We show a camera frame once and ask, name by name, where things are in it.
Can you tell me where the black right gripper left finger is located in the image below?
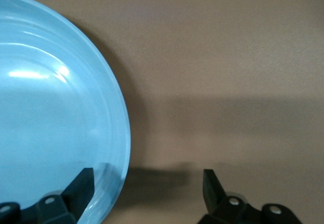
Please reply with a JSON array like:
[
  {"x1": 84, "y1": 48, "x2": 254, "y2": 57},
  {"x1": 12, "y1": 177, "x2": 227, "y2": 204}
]
[{"x1": 0, "y1": 167, "x2": 95, "y2": 224}]

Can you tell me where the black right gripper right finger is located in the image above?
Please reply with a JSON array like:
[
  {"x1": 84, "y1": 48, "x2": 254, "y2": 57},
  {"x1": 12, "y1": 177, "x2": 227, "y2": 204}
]
[{"x1": 196, "y1": 168, "x2": 302, "y2": 224}]

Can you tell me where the blue plate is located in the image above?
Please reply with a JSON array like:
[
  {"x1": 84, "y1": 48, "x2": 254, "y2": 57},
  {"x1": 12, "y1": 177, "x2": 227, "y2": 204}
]
[{"x1": 0, "y1": 0, "x2": 132, "y2": 224}]

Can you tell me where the brown table cover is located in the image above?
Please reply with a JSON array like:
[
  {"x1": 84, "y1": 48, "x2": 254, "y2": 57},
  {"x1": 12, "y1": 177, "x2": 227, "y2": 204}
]
[{"x1": 0, "y1": 0, "x2": 324, "y2": 224}]

